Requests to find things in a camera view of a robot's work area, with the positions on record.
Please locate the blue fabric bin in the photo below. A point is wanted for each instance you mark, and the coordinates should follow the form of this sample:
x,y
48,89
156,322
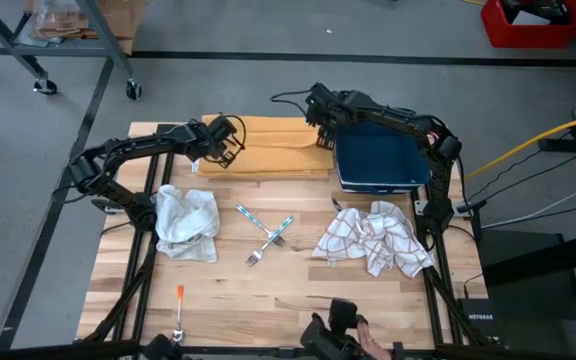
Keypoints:
x,y
378,155

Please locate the black Netgear network switch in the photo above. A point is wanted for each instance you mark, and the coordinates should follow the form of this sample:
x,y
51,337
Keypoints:
x,y
480,320

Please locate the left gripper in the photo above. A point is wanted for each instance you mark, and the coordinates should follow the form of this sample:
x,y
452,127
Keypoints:
x,y
203,142

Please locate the black side stand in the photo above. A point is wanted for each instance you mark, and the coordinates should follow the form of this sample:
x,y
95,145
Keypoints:
x,y
533,260

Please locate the brown cardboard stack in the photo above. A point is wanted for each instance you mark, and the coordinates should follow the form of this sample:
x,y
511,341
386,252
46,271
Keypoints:
x,y
123,20

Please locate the black device in crate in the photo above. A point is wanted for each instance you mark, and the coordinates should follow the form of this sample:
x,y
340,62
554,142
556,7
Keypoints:
x,y
548,7

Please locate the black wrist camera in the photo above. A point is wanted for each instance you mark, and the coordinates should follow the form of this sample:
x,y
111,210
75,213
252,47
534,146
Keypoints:
x,y
224,130
320,95

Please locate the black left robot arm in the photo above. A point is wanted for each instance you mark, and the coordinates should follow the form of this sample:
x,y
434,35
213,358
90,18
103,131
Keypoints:
x,y
133,145

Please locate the person's hand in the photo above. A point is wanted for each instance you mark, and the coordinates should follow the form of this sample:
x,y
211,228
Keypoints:
x,y
370,345

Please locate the red plastic crate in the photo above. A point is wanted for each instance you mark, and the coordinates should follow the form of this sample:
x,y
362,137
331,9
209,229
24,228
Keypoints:
x,y
533,36

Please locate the orange towel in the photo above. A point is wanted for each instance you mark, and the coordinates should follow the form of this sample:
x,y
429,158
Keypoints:
x,y
268,160

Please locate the black aluminium rig frame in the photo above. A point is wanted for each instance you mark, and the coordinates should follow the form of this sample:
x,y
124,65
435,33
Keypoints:
x,y
238,352

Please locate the white red-checked towel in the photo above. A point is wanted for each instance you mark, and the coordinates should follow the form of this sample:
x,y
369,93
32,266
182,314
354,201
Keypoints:
x,y
368,240

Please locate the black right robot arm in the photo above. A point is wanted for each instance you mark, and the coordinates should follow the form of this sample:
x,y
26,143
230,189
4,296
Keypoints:
x,y
408,122

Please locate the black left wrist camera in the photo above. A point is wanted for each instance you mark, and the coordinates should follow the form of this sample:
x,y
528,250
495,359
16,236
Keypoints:
x,y
224,130

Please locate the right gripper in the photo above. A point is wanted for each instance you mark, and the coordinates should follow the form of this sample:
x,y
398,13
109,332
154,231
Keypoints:
x,y
335,115

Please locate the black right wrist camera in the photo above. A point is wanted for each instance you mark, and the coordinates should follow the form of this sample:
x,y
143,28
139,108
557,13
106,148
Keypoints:
x,y
320,95

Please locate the white waffle-weave towel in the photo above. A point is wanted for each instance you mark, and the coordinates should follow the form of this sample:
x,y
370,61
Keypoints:
x,y
188,220

